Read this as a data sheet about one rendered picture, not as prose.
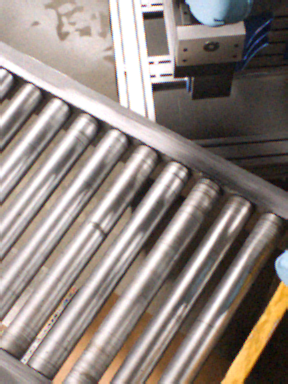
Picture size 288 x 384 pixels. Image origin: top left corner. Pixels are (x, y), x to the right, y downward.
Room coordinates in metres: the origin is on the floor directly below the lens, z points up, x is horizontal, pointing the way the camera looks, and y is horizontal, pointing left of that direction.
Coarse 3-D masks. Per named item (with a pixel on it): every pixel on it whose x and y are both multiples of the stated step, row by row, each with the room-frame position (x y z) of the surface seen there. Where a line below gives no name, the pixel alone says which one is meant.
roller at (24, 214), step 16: (80, 128) 0.79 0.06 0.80; (96, 128) 0.79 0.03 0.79; (64, 144) 0.76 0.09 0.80; (80, 144) 0.76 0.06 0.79; (48, 160) 0.73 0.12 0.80; (64, 160) 0.72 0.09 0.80; (32, 176) 0.70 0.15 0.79; (48, 176) 0.69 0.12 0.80; (64, 176) 0.70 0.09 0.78; (32, 192) 0.66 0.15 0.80; (48, 192) 0.67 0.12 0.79; (16, 208) 0.63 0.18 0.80; (32, 208) 0.63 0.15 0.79; (0, 224) 0.60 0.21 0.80; (16, 224) 0.60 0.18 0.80; (0, 240) 0.57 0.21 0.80; (16, 240) 0.58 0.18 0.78; (0, 256) 0.55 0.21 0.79
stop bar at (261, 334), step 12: (276, 300) 0.43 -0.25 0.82; (264, 312) 0.41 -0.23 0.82; (276, 312) 0.41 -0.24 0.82; (264, 324) 0.39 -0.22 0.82; (276, 324) 0.39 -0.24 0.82; (252, 336) 0.37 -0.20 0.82; (264, 336) 0.37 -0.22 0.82; (252, 348) 0.35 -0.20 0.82; (240, 360) 0.33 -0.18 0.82; (252, 360) 0.33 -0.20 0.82; (228, 372) 0.31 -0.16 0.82; (240, 372) 0.31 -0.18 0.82
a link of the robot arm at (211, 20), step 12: (192, 0) 0.78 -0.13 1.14; (204, 0) 0.75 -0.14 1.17; (216, 0) 0.73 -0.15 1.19; (228, 0) 0.73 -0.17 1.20; (240, 0) 0.73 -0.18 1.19; (252, 0) 0.73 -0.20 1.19; (264, 0) 0.74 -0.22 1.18; (276, 0) 0.75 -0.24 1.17; (192, 12) 0.77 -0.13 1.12; (204, 12) 0.75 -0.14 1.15; (216, 12) 0.73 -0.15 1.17; (228, 12) 0.72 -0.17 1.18; (240, 12) 0.73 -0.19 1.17; (252, 12) 0.73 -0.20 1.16; (264, 12) 0.75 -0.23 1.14; (216, 24) 0.73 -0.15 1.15; (228, 24) 0.74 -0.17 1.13
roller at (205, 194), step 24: (192, 192) 0.65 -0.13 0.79; (216, 192) 0.64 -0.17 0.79; (192, 216) 0.60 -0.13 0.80; (168, 240) 0.55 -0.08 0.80; (192, 240) 0.56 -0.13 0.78; (144, 264) 0.51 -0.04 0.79; (168, 264) 0.51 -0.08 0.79; (144, 288) 0.47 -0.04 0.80; (120, 312) 0.43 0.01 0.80; (96, 336) 0.39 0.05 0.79; (120, 336) 0.39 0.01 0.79; (96, 360) 0.35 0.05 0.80
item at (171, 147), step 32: (0, 64) 0.94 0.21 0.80; (32, 64) 0.94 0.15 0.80; (64, 96) 0.86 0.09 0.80; (96, 96) 0.86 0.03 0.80; (64, 128) 0.86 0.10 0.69; (128, 128) 0.78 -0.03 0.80; (160, 128) 0.78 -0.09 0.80; (160, 160) 0.73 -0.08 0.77; (192, 160) 0.71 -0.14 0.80; (224, 160) 0.70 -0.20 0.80; (224, 192) 0.65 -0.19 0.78; (256, 192) 0.63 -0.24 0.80; (256, 224) 0.61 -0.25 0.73
